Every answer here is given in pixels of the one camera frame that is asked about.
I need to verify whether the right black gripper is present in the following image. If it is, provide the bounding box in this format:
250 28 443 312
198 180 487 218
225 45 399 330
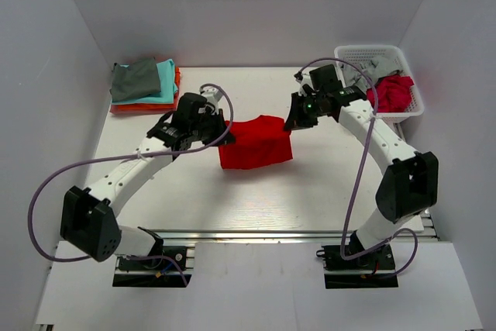
284 91 325 131

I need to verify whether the folded dark grey t-shirt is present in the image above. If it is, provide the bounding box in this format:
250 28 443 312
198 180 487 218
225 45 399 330
110 57 161 102

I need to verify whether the folded orange t-shirt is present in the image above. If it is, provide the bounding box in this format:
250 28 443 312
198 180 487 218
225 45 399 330
121 67 181 114

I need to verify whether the white plastic basket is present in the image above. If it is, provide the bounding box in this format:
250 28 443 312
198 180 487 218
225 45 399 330
334 45 424 124

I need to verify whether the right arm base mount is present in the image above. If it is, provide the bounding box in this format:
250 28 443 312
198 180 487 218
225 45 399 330
315 245 398 290

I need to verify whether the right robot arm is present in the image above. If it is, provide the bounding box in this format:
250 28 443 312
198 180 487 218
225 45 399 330
284 65 439 268

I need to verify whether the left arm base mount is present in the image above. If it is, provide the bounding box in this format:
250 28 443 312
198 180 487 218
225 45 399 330
112 229 195 288

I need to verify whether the magenta t-shirt in basket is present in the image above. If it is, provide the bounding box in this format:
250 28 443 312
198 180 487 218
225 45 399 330
375 74 414 113

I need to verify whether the grey t-shirt in basket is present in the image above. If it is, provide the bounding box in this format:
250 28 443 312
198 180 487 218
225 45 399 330
340 56 403 93

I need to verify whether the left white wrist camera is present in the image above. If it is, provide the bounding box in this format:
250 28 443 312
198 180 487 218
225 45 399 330
200 87 223 111

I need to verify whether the red t-shirt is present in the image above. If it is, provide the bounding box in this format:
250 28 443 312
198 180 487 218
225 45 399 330
219 115 293 170

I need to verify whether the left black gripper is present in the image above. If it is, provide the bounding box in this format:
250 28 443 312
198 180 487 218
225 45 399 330
190 109 235 147

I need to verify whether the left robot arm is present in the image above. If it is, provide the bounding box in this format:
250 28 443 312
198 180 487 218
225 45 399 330
60 85 235 268

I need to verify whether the folded teal t-shirt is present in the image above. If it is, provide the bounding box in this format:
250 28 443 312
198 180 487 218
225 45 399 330
112 59 176 105

